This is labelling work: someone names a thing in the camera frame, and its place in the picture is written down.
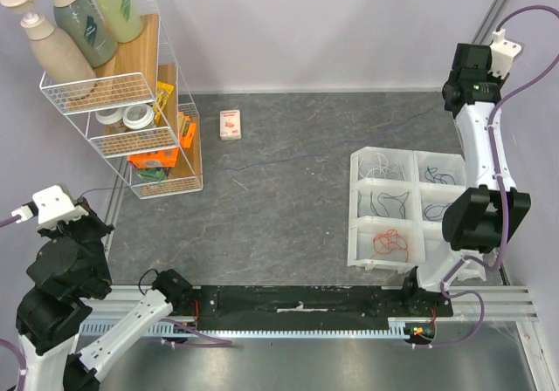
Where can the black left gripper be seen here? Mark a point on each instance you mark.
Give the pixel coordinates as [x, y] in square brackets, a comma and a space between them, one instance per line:
[89, 217]

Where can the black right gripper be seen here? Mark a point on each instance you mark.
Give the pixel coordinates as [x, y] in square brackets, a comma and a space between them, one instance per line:
[470, 55]

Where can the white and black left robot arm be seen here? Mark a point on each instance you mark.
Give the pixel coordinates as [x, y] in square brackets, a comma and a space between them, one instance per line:
[68, 269]

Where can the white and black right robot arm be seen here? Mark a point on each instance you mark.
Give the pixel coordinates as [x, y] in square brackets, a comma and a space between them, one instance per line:
[490, 210]

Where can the green box on shelf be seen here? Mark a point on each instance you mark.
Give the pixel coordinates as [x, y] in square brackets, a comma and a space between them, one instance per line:
[153, 174]

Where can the orange flat package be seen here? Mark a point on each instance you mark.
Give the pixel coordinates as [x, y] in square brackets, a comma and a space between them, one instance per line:
[165, 158]

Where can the white compartment organizer tray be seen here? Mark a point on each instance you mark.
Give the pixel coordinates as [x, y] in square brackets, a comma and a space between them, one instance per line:
[397, 200]

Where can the orange box on shelf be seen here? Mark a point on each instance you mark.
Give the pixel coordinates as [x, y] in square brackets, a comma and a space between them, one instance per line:
[187, 130]

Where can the yellow snack packet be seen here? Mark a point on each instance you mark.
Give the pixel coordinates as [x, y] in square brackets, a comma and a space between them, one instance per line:
[163, 94]

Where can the beige pump bottle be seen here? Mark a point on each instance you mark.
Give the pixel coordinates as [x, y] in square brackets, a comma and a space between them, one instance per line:
[56, 52]

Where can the white and red small box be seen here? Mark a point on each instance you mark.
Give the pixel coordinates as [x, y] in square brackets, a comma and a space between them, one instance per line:
[230, 125]

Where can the dark green pump bottle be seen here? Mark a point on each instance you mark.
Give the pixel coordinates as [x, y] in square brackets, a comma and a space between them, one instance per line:
[80, 20]

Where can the light green bottle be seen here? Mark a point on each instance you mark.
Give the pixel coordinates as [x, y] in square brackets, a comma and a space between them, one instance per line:
[122, 17]

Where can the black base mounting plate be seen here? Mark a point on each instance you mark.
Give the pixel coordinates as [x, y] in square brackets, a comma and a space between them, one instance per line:
[212, 301]

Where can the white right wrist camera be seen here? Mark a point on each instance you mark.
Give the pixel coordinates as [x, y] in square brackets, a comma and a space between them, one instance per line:
[503, 53]

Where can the white wire shelf rack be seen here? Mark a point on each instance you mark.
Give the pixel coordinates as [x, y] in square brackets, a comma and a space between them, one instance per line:
[130, 78]

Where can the aluminium frame rail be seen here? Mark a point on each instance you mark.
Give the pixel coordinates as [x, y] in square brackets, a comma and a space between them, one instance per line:
[505, 303]

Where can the slotted white cable duct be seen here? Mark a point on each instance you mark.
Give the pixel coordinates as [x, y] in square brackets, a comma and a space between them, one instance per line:
[324, 329]

